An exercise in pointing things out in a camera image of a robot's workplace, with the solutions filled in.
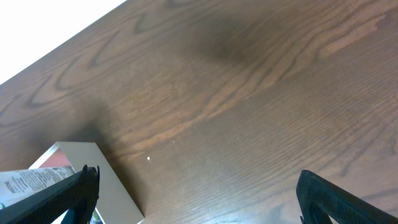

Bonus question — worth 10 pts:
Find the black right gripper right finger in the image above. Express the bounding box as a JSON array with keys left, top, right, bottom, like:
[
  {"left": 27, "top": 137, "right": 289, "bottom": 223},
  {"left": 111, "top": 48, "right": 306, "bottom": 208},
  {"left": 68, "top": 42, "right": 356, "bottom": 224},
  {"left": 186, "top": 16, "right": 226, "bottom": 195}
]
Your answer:
[{"left": 296, "top": 170, "right": 397, "bottom": 224}]

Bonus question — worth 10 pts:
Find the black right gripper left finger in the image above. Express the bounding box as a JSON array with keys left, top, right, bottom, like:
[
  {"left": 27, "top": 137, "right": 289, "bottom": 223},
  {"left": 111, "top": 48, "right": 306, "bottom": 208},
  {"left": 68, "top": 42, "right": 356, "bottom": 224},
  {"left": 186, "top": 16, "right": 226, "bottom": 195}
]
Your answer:
[{"left": 1, "top": 166, "right": 100, "bottom": 224}]

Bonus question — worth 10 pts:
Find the white cardboard box pink inside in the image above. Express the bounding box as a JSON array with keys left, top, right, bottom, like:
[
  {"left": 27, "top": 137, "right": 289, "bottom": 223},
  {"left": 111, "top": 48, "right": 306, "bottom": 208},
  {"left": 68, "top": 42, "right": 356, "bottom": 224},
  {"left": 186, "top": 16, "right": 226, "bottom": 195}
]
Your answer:
[{"left": 29, "top": 141, "right": 144, "bottom": 224}]

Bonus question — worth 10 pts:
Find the white cream tube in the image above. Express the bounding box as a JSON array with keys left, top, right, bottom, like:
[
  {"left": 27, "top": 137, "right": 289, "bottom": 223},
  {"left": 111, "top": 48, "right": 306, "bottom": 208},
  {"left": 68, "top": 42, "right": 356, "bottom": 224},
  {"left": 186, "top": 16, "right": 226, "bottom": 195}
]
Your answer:
[{"left": 1, "top": 166, "right": 75, "bottom": 209}]

